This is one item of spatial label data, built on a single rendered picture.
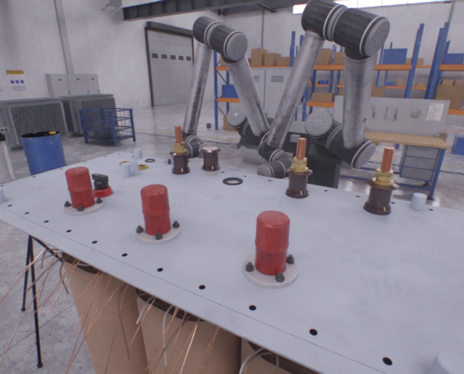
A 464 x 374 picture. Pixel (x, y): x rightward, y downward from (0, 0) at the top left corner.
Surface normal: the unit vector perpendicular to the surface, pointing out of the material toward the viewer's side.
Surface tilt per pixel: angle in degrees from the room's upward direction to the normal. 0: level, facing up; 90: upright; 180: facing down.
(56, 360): 0
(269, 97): 90
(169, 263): 0
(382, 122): 90
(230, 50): 113
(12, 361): 0
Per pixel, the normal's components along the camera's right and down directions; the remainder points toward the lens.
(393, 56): -0.51, 0.32
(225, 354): 0.58, 0.30
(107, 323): -0.16, 0.36
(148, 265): 0.00, -0.93
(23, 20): 0.87, 0.18
